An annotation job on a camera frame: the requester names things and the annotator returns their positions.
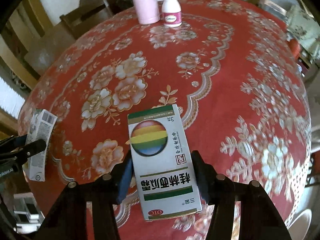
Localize red floral tablecloth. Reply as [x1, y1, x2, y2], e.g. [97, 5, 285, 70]
[18, 0, 311, 225]

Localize wooden chair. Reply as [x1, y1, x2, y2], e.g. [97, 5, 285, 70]
[24, 0, 113, 75]

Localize red thermos jug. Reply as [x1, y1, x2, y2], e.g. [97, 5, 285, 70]
[287, 38, 301, 60]

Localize white pill bottle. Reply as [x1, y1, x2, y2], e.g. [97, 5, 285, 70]
[162, 0, 182, 28]

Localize white medicine box rainbow logo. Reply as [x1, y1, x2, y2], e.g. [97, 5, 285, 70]
[127, 104, 202, 221]

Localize pink thermos bottle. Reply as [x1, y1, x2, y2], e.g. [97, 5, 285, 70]
[133, 0, 160, 25]

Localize green white milk carton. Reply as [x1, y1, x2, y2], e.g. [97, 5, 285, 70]
[25, 109, 57, 182]

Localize beige trash bin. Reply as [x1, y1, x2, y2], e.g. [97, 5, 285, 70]
[288, 209, 312, 240]

